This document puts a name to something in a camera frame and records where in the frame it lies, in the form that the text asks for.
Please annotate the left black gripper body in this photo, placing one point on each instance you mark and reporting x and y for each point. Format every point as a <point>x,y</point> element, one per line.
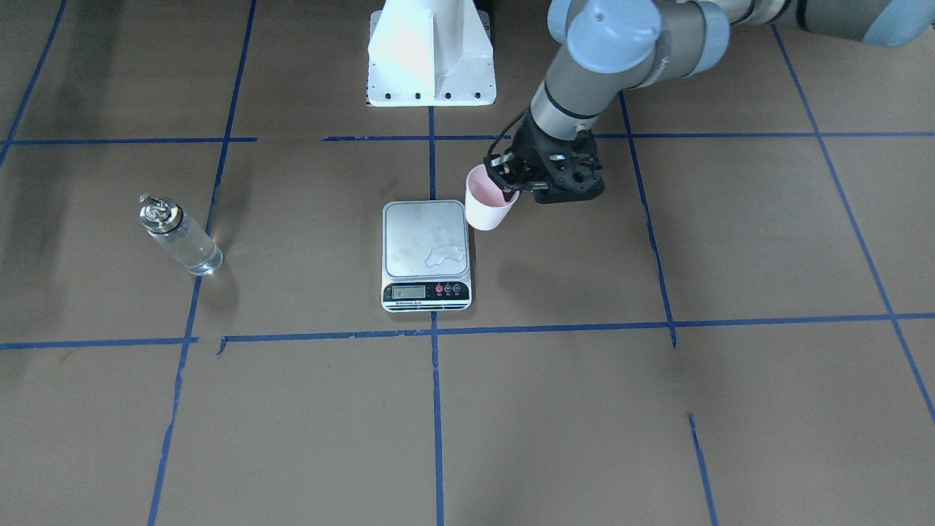
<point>530,148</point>

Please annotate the pink plastic cup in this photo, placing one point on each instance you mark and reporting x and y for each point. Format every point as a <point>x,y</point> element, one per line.
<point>484,207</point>

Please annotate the glass sauce bottle steel cap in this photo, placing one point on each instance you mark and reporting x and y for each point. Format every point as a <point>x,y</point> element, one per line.
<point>181,236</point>

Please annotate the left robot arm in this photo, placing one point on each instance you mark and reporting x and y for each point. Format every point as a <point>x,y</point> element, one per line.
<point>609,46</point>

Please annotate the white digital kitchen scale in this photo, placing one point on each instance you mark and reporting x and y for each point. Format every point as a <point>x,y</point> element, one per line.
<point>426,257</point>

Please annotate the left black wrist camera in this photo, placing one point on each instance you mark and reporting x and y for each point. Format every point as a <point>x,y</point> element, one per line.
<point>572,169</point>

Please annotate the white pedestal column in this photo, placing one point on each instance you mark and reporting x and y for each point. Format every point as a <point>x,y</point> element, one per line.
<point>430,54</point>

